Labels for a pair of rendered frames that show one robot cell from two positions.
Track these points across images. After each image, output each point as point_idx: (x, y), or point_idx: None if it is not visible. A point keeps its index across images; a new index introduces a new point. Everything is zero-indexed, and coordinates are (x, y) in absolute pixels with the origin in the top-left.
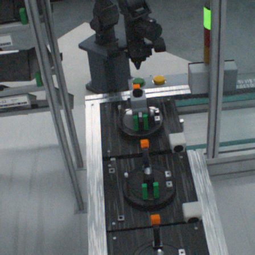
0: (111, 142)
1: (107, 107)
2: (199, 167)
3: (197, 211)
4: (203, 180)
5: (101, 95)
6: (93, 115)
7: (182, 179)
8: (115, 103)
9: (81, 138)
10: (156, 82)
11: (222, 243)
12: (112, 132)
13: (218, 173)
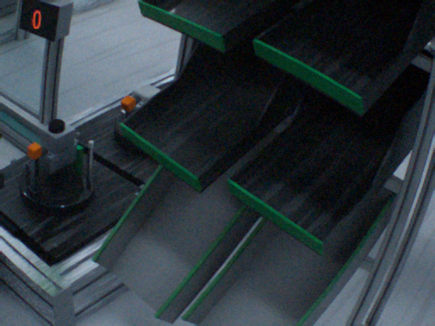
0: (117, 200)
1: (54, 243)
2: (71, 126)
3: (147, 86)
4: (89, 114)
5: (31, 275)
6: (81, 262)
7: (109, 120)
8: (36, 238)
9: (107, 323)
10: None
11: (154, 79)
12: (98, 209)
13: None
